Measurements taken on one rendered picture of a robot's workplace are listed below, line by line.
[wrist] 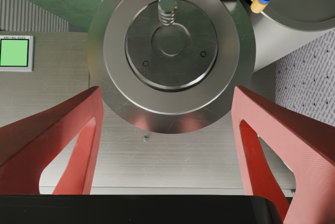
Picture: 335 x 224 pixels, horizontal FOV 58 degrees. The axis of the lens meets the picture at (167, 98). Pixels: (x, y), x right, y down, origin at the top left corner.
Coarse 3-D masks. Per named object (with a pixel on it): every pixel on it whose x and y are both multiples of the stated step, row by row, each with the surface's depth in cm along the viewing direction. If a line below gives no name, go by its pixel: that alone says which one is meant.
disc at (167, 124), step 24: (120, 0) 27; (96, 24) 26; (240, 24) 26; (96, 48) 26; (240, 48) 26; (96, 72) 26; (240, 72) 26; (120, 96) 26; (144, 120) 26; (168, 120) 26; (192, 120) 26; (216, 120) 26
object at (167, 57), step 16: (176, 0) 24; (144, 16) 24; (176, 16) 24; (192, 16) 24; (208, 16) 25; (128, 32) 24; (144, 32) 24; (160, 32) 25; (176, 32) 24; (192, 32) 24; (208, 32) 24; (128, 48) 24; (144, 48) 24; (160, 48) 25; (176, 48) 24; (192, 48) 24; (208, 48) 24; (144, 64) 24; (160, 64) 24; (176, 64) 24; (192, 64) 24; (208, 64) 24; (144, 80) 24; (160, 80) 24; (176, 80) 24; (192, 80) 24
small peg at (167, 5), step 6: (162, 0) 22; (168, 0) 22; (174, 0) 22; (162, 6) 22; (168, 6) 22; (174, 6) 22; (162, 12) 22; (168, 12) 22; (174, 12) 22; (162, 18) 23; (168, 18) 23; (174, 18) 24; (168, 24) 24
